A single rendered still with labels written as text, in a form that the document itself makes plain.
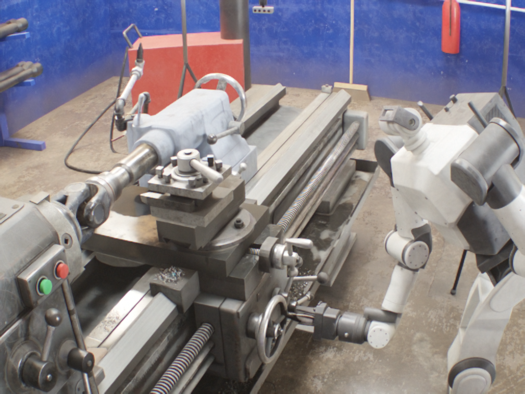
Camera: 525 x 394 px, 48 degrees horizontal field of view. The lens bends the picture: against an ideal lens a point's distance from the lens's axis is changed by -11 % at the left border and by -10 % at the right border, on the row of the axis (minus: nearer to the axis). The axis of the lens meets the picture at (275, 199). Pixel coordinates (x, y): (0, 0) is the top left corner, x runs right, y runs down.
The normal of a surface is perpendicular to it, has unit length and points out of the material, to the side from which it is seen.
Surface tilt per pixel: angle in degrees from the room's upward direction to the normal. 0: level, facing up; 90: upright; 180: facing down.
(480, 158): 46
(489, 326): 115
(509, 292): 90
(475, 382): 90
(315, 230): 0
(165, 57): 90
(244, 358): 90
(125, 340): 36
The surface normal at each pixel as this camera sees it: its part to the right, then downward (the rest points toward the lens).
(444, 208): -0.42, 0.50
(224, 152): 0.84, -0.23
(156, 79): -0.01, 0.46
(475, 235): -0.28, 0.66
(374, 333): -0.33, 0.03
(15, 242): 0.65, -0.53
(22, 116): 0.94, 0.15
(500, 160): 0.25, 0.17
